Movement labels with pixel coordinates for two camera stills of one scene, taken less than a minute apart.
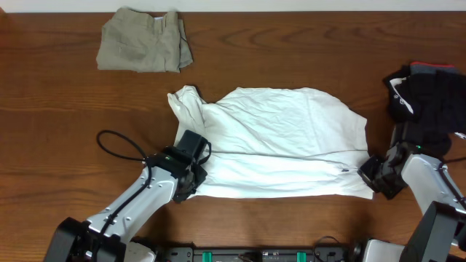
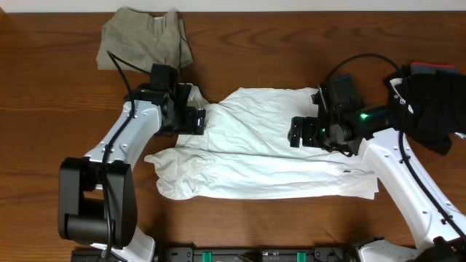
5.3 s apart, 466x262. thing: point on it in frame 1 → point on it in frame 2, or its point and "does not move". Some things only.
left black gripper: [202, 175] → [188, 126]
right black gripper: [367, 172] → [309, 124]
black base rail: [239, 254] does not move
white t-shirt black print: [275, 143] does not move
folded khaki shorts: [132, 40] does not move
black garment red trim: [430, 99] does not move
